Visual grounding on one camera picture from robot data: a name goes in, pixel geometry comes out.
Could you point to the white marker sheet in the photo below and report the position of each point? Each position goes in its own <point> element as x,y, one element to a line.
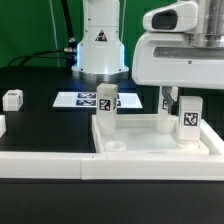
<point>89,99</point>

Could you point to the white square table top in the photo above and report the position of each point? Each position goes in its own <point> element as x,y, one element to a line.
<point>138,134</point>

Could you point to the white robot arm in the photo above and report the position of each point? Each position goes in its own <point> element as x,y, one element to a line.
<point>100,54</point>

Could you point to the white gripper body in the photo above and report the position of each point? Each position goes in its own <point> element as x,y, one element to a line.
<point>166,59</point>

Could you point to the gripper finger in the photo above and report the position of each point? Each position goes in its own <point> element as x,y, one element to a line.
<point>170,99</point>

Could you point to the white U-shaped fence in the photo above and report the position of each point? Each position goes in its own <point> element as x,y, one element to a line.
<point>110,166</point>

